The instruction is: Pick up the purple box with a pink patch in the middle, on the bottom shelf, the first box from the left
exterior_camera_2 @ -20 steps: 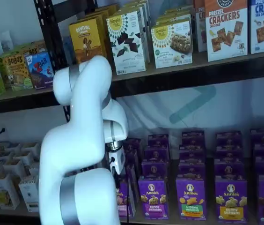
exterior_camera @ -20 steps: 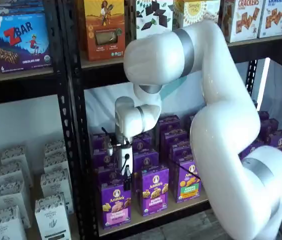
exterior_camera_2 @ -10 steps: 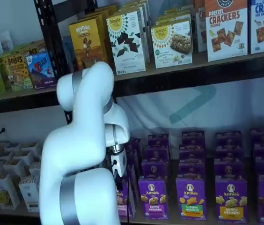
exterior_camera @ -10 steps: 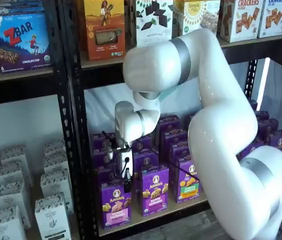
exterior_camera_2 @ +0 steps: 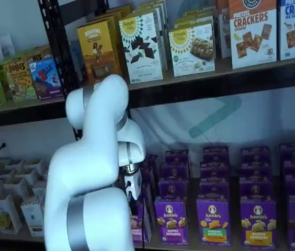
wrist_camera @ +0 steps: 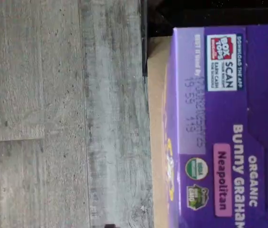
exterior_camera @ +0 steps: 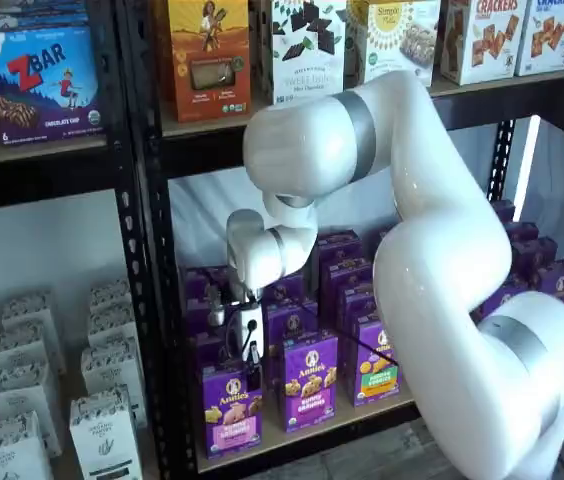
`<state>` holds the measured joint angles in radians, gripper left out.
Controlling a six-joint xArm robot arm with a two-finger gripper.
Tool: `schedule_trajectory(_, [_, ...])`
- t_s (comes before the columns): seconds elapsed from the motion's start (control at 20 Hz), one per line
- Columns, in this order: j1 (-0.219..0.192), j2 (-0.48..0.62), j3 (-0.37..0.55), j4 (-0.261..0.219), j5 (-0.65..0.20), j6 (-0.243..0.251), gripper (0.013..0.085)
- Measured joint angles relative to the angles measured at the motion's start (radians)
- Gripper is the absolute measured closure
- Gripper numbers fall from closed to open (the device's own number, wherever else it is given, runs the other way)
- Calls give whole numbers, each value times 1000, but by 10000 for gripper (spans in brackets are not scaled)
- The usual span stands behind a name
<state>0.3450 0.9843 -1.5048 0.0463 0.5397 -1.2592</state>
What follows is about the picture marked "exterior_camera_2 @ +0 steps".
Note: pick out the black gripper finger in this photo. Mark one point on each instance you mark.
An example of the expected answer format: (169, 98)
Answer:
(133, 203)

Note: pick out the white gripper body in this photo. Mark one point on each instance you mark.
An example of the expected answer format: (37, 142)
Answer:
(135, 187)

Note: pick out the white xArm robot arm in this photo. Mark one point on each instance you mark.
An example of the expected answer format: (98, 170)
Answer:
(84, 170)

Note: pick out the purple Annie's box, yellow label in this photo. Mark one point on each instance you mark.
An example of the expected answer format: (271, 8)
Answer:
(171, 222)

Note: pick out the purple Annie's box green patch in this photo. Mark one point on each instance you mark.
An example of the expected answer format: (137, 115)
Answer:
(214, 171)
(215, 154)
(213, 222)
(214, 189)

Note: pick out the purple Annie's box yellow patch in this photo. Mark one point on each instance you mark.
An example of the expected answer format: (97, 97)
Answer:
(256, 189)
(256, 154)
(258, 225)
(256, 171)

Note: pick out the black metal shelf rack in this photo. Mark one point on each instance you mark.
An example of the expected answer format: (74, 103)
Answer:
(215, 86)

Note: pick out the wooden shelf board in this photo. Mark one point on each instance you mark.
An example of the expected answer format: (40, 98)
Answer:
(19, 104)
(6, 236)
(222, 70)

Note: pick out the orange Revival box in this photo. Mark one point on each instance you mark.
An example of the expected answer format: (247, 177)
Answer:
(97, 52)
(118, 11)

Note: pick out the white Simple Mills chocolate box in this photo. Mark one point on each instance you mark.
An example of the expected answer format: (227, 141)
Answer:
(161, 31)
(142, 47)

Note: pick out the blue Z Bar box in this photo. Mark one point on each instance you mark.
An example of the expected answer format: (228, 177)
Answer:
(45, 78)

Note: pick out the white Simple Mills bars box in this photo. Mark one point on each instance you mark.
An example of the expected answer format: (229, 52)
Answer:
(192, 49)
(194, 17)

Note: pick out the yellow Bobo's box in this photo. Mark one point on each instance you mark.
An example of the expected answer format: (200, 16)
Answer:
(36, 53)
(19, 78)

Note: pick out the red pretzel crackers box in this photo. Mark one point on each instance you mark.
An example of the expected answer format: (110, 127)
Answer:
(223, 31)

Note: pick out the orange pretzel crackers cheddar box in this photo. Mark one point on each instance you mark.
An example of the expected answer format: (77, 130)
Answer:
(253, 34)

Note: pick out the white boxes group lower left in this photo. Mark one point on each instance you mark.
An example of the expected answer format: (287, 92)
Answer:
(11, 116)

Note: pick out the white wall outlet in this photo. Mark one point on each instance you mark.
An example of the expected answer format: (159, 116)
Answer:
(3, 146)

